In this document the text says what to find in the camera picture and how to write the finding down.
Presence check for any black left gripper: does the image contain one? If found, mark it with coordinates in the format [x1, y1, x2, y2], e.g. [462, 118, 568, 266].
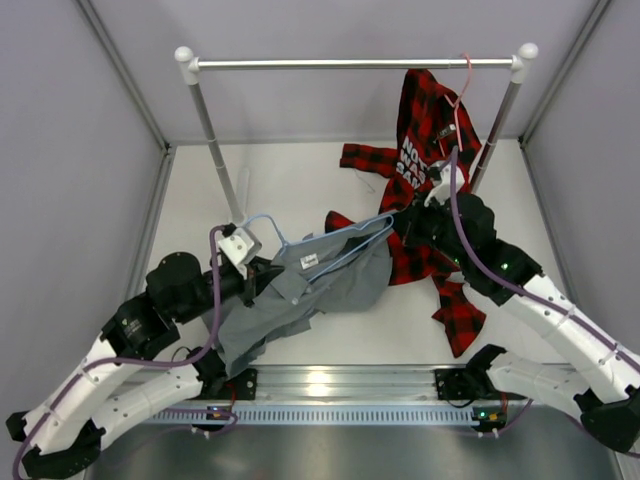
[175, 255, 284, 324]

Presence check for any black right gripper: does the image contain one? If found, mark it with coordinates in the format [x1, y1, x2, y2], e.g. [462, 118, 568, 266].
[388, 191, 472, 269]

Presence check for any light blue wire hanger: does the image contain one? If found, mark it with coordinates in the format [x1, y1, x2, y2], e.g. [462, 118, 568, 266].
[238, 213, 396, 307]

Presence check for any grey button shirt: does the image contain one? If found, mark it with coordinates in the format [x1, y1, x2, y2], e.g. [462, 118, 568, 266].
[216, 219, 392, 377]

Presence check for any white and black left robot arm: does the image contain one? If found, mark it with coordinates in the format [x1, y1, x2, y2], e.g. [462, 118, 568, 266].
[6, 252, 283, 479]

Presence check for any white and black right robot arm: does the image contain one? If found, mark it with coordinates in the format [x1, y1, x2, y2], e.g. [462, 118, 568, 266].
[394, 194, 639, 456]

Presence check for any red black plaid shirt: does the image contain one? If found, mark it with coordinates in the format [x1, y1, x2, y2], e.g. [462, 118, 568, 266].
[339, 69, 486, 358]

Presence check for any silver white clothes rack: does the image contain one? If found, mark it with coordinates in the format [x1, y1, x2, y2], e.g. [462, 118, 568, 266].
[174, 42, 539, 223]

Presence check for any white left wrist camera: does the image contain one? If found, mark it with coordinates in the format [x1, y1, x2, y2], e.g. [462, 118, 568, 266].
[217, 224, 262, 267]

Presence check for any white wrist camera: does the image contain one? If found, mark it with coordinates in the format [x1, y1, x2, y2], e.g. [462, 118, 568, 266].
[424, 159, 465, 207]
[217, 224, 262, 267]

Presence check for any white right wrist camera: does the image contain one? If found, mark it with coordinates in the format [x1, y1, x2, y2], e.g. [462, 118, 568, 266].
[424, 159, 465, 207]

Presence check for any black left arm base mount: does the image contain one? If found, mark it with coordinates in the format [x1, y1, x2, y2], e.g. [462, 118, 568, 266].
[218, 368, 258, 402]

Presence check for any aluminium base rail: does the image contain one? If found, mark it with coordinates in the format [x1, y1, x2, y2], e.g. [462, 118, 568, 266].
[219, 363, 501, 401]

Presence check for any pink wire hanger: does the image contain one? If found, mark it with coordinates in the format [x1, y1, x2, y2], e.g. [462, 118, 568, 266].
[449, 52, 473, 152]

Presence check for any slotted grey cable duct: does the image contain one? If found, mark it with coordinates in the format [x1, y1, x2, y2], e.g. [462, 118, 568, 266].
[144, 404, 476, 426]

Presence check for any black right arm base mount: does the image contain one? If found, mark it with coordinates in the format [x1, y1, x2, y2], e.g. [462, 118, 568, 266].
[434, 368, 482, 401]

